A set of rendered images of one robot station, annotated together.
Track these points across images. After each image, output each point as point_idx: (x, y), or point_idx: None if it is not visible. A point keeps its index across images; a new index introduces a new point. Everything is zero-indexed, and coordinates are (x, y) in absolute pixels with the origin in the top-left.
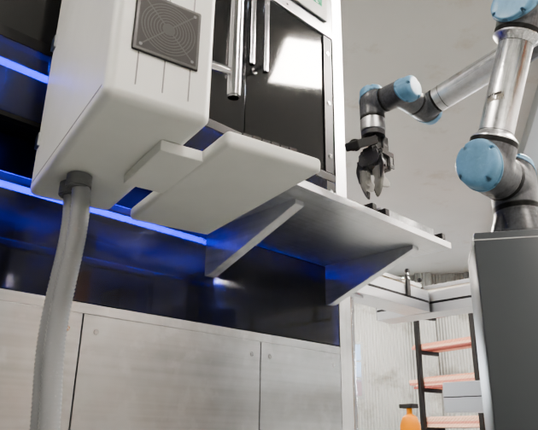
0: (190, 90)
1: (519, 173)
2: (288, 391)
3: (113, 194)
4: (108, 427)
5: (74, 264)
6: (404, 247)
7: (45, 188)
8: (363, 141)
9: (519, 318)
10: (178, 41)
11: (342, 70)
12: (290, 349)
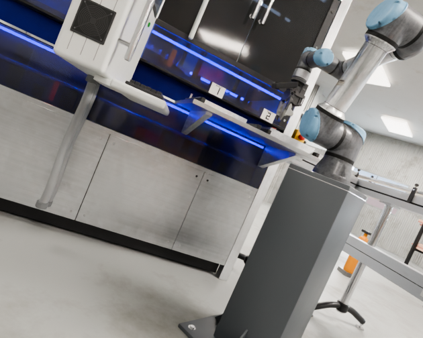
0: (96, 54)
1: (337, 137)
2: (213, 199)
3: None
4: (110, 182)
5: (77, 116)
6: (292, 153)
7: None
8: (282, 84)
9: (285, 219)
10: (97, 27)
11: (340, 25)
12: (222, 180)
